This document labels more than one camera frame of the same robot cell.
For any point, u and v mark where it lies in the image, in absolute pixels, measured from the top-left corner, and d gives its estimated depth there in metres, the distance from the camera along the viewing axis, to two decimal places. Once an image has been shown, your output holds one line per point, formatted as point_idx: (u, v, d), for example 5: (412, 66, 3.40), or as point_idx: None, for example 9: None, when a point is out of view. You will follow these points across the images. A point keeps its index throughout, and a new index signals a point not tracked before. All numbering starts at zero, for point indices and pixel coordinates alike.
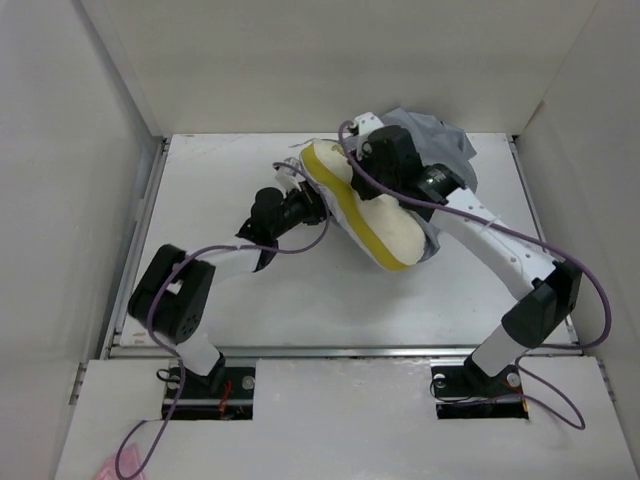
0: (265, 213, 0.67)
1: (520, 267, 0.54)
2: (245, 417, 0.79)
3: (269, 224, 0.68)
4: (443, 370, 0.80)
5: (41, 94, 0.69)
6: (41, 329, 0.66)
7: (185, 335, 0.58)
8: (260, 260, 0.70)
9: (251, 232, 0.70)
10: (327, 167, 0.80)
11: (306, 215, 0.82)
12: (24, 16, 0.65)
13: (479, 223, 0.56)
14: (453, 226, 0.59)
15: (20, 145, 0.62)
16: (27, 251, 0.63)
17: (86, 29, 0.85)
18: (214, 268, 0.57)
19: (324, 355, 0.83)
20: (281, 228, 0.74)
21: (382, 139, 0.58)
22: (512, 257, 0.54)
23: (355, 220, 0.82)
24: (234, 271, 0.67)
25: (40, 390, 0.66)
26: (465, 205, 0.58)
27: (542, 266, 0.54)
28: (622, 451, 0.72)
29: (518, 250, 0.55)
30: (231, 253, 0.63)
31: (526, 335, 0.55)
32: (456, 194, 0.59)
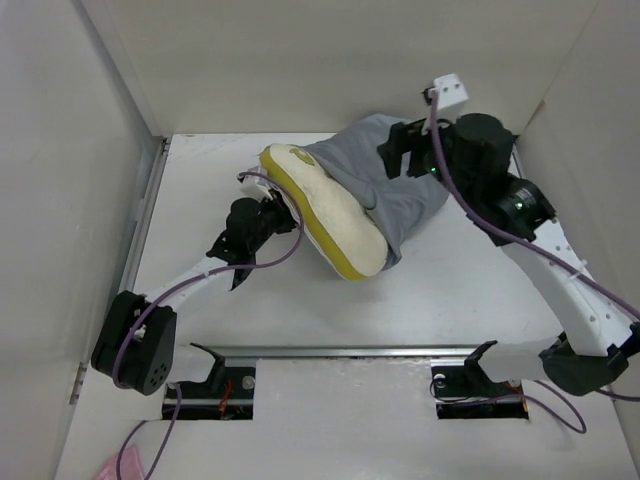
0: (241, 224, 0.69)
1: (601, 332, 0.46)
2: (245, 417, 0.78)
3: (244, 237, 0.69)
4: (442, 370, 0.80)
5: (42, 95, 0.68)
6: (41, 331, 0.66)
7: (155, 385, 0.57)
8: (236, 276, 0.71)
9: (225, 250, 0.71)
10: (286, 171, 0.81)
11: (284, 224, 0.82)
12: (23, 13, 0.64)
13: (564, 271, 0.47)
14: (528, 262, 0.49)
15: (20, 146, 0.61)
16: (27, 254, 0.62)
17: (85, 25, 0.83)
18: (175, 315, 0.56)
19: (324, 355, 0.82)
20: (259, 239, 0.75)
21: (480, 140, 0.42)
22: (592, 316, 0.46)
23: (317, 229, 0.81)
24: (209, 294, 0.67)
25: (41, 392, 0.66)
26: (552, 246, 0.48)
27: (618, 329, 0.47)
28: (622, 451, 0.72)
29: (598, 308, 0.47)
30: (201, 282, 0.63)
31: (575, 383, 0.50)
32: (544, 228, 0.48)
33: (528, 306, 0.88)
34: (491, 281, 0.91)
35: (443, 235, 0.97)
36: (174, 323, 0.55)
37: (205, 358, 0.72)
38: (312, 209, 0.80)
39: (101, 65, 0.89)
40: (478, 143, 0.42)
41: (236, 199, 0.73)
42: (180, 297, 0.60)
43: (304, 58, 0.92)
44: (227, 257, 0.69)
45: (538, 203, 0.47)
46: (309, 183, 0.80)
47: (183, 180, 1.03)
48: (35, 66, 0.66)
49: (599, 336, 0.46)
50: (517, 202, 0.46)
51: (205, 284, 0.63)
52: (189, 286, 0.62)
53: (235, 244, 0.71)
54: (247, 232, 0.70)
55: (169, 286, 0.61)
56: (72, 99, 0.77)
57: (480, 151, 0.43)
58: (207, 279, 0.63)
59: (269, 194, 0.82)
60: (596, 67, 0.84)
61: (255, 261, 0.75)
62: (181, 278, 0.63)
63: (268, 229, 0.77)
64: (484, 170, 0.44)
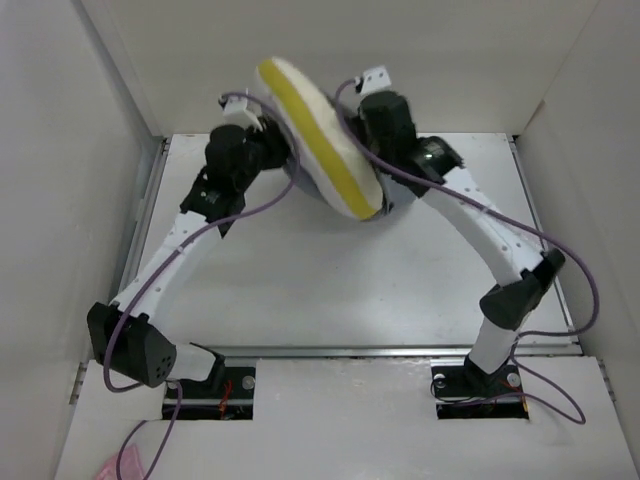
0: (223, 165, 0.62)
1: (509, 253, 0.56)
2: (245, 417, 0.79)
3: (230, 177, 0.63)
4: (442, 370, 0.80)
5: (42, 97, 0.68)
6: (41, 332, 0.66)
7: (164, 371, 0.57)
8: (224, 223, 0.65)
9: (203, 194, 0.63)
10: (290, 75, 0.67)
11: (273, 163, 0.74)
12: (24, 15, 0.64)
13: (475, 209, 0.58)
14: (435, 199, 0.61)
15: (21, 147, 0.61)
16: (26, 256, 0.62)
17: (84, 25, 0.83)
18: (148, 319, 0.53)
19: (324, 356, 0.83)
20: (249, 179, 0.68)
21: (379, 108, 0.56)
22: (504, 245, 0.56)
23: (325, 149, 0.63)
24: (196, 259, 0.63)
25: (40, 390, 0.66)
26: (461, 187, 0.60)
27: (528, 255, 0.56)
28: (622, 451, 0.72)
29: (508, 239, 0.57)
30: (174, 265, 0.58)
31: (501, 316, 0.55)
32: (453, 174, 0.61)
33: None
34: (490, 281, 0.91)
35: (442, 234, 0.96)
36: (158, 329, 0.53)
37: (207, 356, 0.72)
38: (322, 131, 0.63)
39: (100, 64, 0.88)
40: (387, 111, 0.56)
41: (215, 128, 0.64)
42: (153, 294, 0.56)
43: (303, 58, 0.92)
44: (208, 205, 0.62)
45: (447, 153, 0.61)
46: (319, 108, 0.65)
47: (183, 180, 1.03)
48: (34, 66, 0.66)
49: (506, 256, 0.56)
50: (427, 152, 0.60)
51: (183, 260, 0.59)
52: (160, 279, 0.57)
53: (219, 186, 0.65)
54: (231, 171, 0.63)
55: (141, 279, 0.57)
56: (72, 99, 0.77)
57: (383, 115, 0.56)
58: (183, 254, 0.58)
59: (258, 125, 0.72)
60: (596, 67, 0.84)
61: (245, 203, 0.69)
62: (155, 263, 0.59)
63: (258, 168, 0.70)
64: (394, 128, 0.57)
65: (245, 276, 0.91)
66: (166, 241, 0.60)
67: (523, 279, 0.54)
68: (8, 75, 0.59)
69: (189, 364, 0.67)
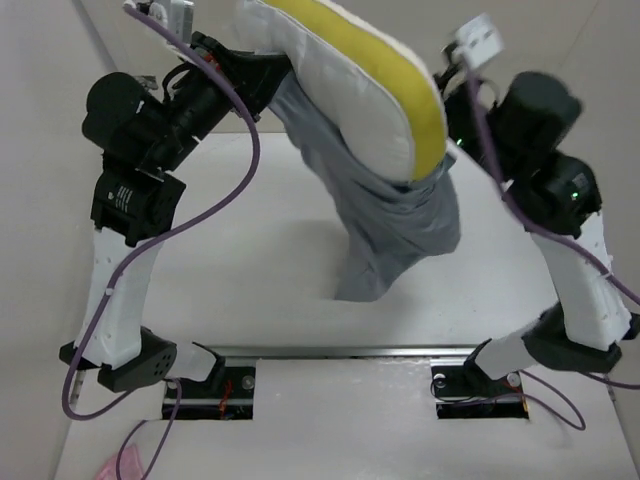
0: (117, 150, 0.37)
1: (608, 323, 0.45)
2: (245, 417, 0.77)
3: (138, 163, 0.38)
4: (442, 370, 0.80)
5: (44, 96, 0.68)
6: (41, 331, 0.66)
7: (169, 364, 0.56)
8: (147, 222, 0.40)
9: (109, 193, 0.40)
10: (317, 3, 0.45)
11: (218, 117, 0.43)
12: (25, 16, 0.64)
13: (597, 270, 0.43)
14: (553, 252, 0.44)
15: (22, 146, 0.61)
16: (27, 256, 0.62)
17: (85, 26, 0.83)
18: (132, 349, 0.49)
19: (324, 355, 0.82)
20: (173, 157, 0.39)
21: (543, 112, 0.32)
22: (604, 314, 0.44)
23: (362, 39, 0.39)
24: (138, 284, 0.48)
25: (40, 388, 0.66)
26: (593, 241, 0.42)
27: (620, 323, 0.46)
28: (622, 451, 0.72)
29: (610, 306, 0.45)
30: (113, 305, 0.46)
31: (552, 360, 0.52)
32: (591, 223, 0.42)
33: (527, 306, 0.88)
34: (490, 281, 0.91)
35: None
36: (124, 372, 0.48)
37: (206, 359, 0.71)
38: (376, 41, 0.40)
39: (101, 63, 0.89)
40: (541, 120, 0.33)
41: (93, 86, 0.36)
42: (101, 341, 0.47)
43: None
44: (118, 208, 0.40)
45: (592, 192, 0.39)
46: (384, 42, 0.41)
47: (183, 181, 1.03)
48: (36, 66, 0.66)
49: (603, 331, 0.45)
50: (573, 193, 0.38)
51: (120, 299, 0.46)
52: (103, 322, 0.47)
53: (132, 174, 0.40)
54: (139, 149, 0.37)
55: (88, 323, 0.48)
56: (72, 98, 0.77)
57: (536, 132, 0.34)
58: (118, 296, 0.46)
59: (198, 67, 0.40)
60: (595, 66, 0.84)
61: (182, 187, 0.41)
62: (94, 304, 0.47)
63: (198, 133, 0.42)
64: (542, 142, 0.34)
65: (246, 275, 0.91)
66: (97, 273, 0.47)
67: (609, 350, 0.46)
68: (10, 75, 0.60)
69: (191, 364, 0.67)
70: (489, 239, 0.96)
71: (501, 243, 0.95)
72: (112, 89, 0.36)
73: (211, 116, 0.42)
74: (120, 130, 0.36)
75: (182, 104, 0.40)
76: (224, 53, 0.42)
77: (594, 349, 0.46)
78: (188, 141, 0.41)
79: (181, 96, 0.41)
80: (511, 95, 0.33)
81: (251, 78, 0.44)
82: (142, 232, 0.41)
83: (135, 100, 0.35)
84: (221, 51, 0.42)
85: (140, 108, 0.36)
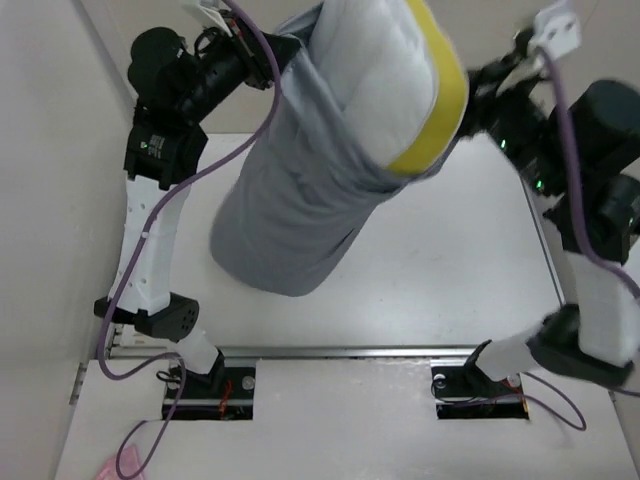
0: (153, 96, 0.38)
1: (628, 341, 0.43)
2: (245, 417, 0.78)
3: (171, 108, 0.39)
4: (442, 370, 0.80)
5: (45, 96, 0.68)
6: (41, 331, 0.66)
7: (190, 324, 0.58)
8: (178, 165, 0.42)
9: (142, 142, 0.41)
10: None
11: (235, 85, 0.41)
12: (25, 15, 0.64)
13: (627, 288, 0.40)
14: (590, 272, 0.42)
15: (22, 146, 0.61)
16: (28, 256, 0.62)
17: (85, 25, 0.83)
18: (164, 295, 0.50)
19: (324, 355, 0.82)
20: (202, 109, 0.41)
21: (622, 131, 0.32)
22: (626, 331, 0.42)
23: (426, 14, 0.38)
24: (171, 229, 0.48)
25: (40, 389, 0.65)
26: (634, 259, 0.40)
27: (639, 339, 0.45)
28: (621, 451, 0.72)
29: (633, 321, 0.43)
30: (149, 248, 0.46)
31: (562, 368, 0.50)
32: (639, 243, 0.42)
33: (527, 306, 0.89)
34: (490, 280, 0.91)
35: (443, 233, 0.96)
36: (159, 318, 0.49)
37: (210, 356, 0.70)
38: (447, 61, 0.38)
39: (101, 62, 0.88)
40: (618, 139, 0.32)
41: (135, 40, 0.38)
42: (137, 287, 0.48)
43: None
44: (151, 152, 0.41)
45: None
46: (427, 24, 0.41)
47: None
48: (37, 65, 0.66)
49: (621, 346, 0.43)
50: (630, 217, 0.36)
51: (154, 243, 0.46)
52: (137, 269, 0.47)
53: (162, 123, 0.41)
54: (172, 96, 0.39)
55: (121, 271, 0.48)
56: (73, 98, 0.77)
57: (605, 152, 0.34)
58: (153, 240, 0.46)
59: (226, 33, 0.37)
60: None
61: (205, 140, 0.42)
62: (126, 252, 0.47)
63: (219, 95, 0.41)
64: (611, 161, 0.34)
65: (246, 275, 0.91)
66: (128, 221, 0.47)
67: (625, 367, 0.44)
68: (11, 75, 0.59)
69: (191, 364, 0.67)
70: (477, 242, 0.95)
71: (497, 243, 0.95)
72: (157, 41, 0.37)
73: (232, 81, 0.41)
74: (161, 75, 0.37)
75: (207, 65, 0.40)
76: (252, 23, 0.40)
77: (607, 362, 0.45)
78: (215, 98, 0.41)
79: (207, 56, 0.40)
80: (590, 107, 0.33)
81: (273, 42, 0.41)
82: (172, 177, 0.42)
83: (176, 47, 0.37)
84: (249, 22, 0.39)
85: (180, 55, 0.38)
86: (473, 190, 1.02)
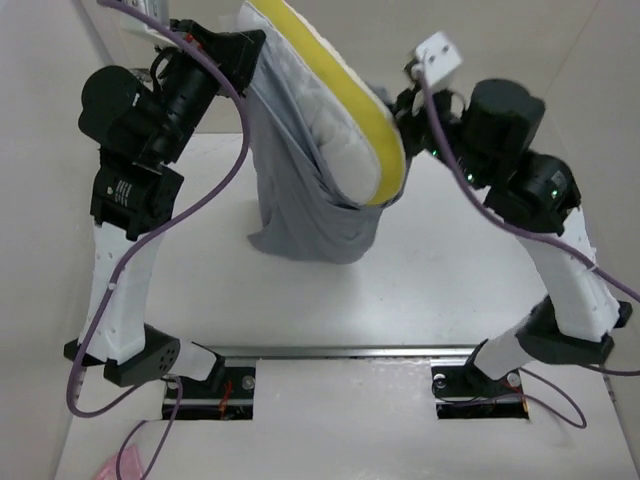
0: (117, 146, 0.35)
1: (598, 316, 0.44)
2: (245, 417, 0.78)
3: (137, 157, 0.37)
4: (442, 370, 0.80)
5: (48, 94, 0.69)
6: (42, 329, 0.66)
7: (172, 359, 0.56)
8: (145, 210, 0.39)
9: (108, 187, 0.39)
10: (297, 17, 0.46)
11: (210, 102, 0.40)
12: (29, 15, 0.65)
13: (582, 265, 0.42)
14: (540, 251, 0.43)
15: (26, 143, 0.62)
16: (29, 254, 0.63)
17: (86, 26, 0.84)
18: (137, 346, 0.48)
19: (324, 354, 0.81)
20: (174, 147, 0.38)
21: (508, 113, 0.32)
22: (594, 306, 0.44)
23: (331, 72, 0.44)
24: (142, 278, 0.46)
25: (40, 388, 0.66)
26: (574, 236, 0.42)
27: (610, 313, 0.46)
28: (622, 451, 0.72)
29: (600, 298, 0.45)
30: (117, 300, 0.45)
31: (545, 353, 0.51)
32: (572, 217, 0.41)
33: (528, 306, 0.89)
34: (490, 281, 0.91)
35: (444, 232, 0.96)
36: (130, 366, 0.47)
37: (206, 357, 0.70)
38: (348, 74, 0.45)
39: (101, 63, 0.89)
40: (505, 121, 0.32)
41: (89, 79, 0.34)
42: (106, 337, 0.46)
43: None
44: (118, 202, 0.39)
45: (570, 188, 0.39)
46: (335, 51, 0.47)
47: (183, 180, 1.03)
48: (40, 64, 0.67)
49: (595, 320, 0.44)
50: (553, 191, 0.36)
51: (123, 295, 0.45)
52: (107, 317, 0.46)
53: (130, 167, 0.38)
54: (137, 141, 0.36)
55: (91, 318, 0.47)
56: (73, 97, 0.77)
57: (504, 135, 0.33)
58: (121, 292, 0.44)
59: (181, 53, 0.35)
60: (595, 65, 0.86)
61: (181, 178, 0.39)
62: (97, 298, 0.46)
63: (193, 121, 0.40)
64: (512, 147, 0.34)
65: (246, 274, 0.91)
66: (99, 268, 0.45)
67: (601, 342, 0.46)
68: (16, 73, 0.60)
69: (191, 363, 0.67)
70: (474, 242, 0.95)
71: (492, 242, 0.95)
72: (105, 82, 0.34)
73: (206, 97, 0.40)
74: (116, 123, 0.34)
75: (172, 93, 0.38)
76: (202, 32, 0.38)
77: (588, 340, 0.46)
78: (187, 127, 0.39)
79: (169, 83, 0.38)
80: (473, 103, 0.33)
81: (231, 53, 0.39)
82: (143, 225, 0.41)
83: (131, 92, 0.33)
84: (199, 30, 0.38)
85: (137, 101, 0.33)
86: None
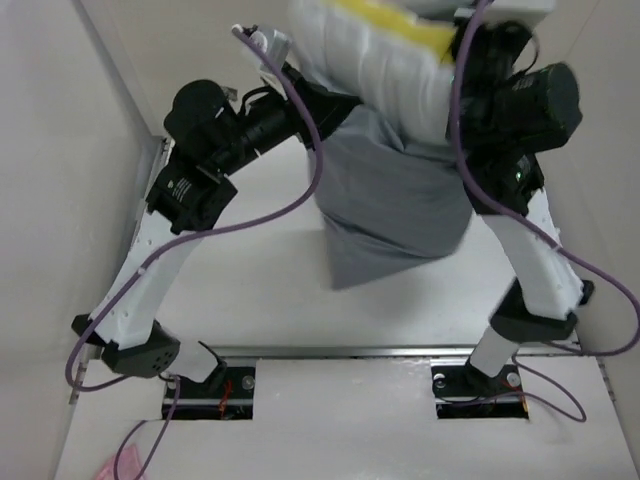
0: (188, 148, 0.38)
1: (562, 293, 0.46)
2: (245, 417, 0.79)
3: (204, 163, 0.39)
4: (442, 369, 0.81)
5: (50, 93, 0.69)
6: (43, 326, 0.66)
7: (166, 363, 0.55)
8: (195, 214, 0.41)
9: (169, 181, 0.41)
10: None
11: (284, 137, 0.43)
12: (32, 15, 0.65)
13: (546, 245, 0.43)
14: (503, 235, 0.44)
15: (28, 141, 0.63)
16: (30, 252, 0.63)
17: (87, 25, 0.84)
18: (141, 337, 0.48)
19: (324, 356, 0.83)
20: (235, 163, 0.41)
21: (560, 123, 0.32)
22: (559, 284, 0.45)
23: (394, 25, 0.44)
24: (168, 272, 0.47)
25: (40, 387, 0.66)
26: (539, 217, 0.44)
27: (573, 290, 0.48)
28: (621, 450, 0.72)
29: (564, 276, 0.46)
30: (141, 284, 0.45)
31: (512, 331, 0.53)
32: (535, 200, 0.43)
33: None
34: (491, 281, 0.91)
35: None
36: (128, 354, 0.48)
37: (209, 359, 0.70)
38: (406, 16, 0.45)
39: (102, 62, 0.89)
40: (551, 127, 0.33)
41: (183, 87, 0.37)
42: (117, 319, 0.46)
43: None
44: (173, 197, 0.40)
45: (532, 171, 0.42)
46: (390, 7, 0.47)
47: None
48: (43, 63, 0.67)
49: (559, 298, 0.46)
50: (519, 174, 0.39)
51: (148, 281, 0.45)
52: (125, 300, 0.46)
53: (194, 170, 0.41)
54: (206, 150, 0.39)
55: (110, 296, 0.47)
56: (75, 96, 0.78)
57: (542, 133, 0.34)
58: (147, 276, 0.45)
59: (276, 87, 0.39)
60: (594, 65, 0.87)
61: (232, 195, 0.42)
62: (121, 279, 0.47)
63: (259, 147, 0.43)
64: (530, 140, 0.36)
65: (248, 275, 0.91)
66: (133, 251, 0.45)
67: (566, 320, 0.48)
68: (18, 70, 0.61)
69: (192, 362, 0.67)
70: (476, 242, 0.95)
71: (491, 244, 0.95)
72: (197, 96, 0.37)
73: (280, 135, 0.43)
74: (196, 129, 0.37)
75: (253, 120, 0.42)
76: (305, 85, 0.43)
77: (552, 318, 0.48)
78: (252, 150, 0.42)
79: (257, 113, 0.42)
80: (541, 93, 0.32)
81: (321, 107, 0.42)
82: (189, 225, 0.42)
83: (217, 105, 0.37)
84: (303, 82, 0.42)
85: (219, 113, 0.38)
86: None
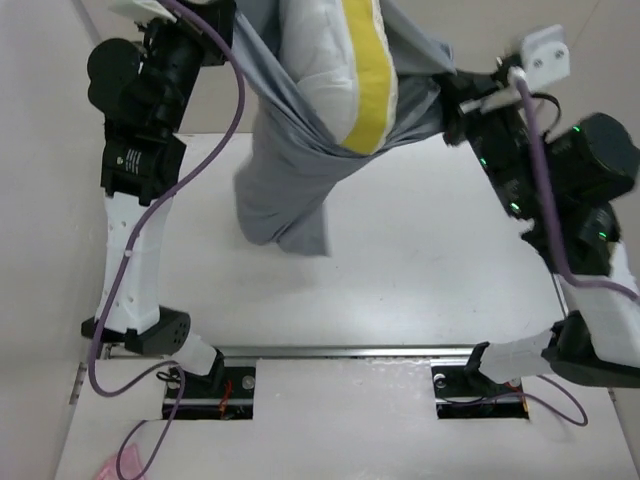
0: (126, 118, 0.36)
1: None
2: (245, 418, 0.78)
3: (144, 125, 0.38)
4: (442, 370, 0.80)
5: (51, 93, 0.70)
6: (43, 324, 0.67)
7: (185, 331, 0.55)
8: (158, 178, 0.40)
9: (118, 157, 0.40)
10: None
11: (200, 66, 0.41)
12: (33, 14, 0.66)
13: (625, 294, 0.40)
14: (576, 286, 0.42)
15: (28, 140, 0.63)
16: (30, 252, 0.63)
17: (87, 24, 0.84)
18: (152, 317, 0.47)
19: (323, 354, 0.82)
20: (176, 113, 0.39)
21: (618, 171, 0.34)
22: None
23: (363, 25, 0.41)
24: (154, 247, 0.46)
25: (40, 386, 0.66)
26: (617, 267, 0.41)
27: None
28: (621, 451, 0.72)
29: None
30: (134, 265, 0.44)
31: (572, 371, 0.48)
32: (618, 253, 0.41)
33: (528, 306, 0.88)
34: (490, 281, 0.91)
35: (443, 233, 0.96)
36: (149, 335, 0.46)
37: (210, 351, 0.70)
38: (372, 16, 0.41)
39: None
40: (611, 177, 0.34)
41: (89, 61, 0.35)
42: (124, 306, 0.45)
43: None
44: (130, 170, 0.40)
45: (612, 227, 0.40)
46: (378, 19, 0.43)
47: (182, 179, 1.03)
48: (44, 63, 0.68)
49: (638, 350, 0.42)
50: (600, 231, 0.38)
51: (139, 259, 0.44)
52: (124, 286, 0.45)
53: (135, 138, 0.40)
54: (142, 113, 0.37)
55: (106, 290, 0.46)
56: (75, 95, 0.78)
57: (600, 186, 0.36)
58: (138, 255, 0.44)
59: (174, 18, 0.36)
60: (594, 64, 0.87)
61: (183, 147, 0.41)
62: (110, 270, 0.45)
63: (188, 86, 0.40)
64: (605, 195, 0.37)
65: (247, 274, 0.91)
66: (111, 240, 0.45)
67: None
68: (19, 69, 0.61)
69: (192, 362, 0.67)
70: (476, 242, 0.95)
71: (491, 246, 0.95)
72: (106, 63, 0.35)
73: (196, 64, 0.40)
74: (126, 93, 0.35)
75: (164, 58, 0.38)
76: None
77: (627, 366, 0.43)
78: (185, 92, 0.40)
79: (160, 50, 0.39)
80: (589, 144, 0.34)
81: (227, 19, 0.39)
82: (156, 195, 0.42)
83: (135, 61, 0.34)
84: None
85: (142, 69, 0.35)
86: (474, 189, 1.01)
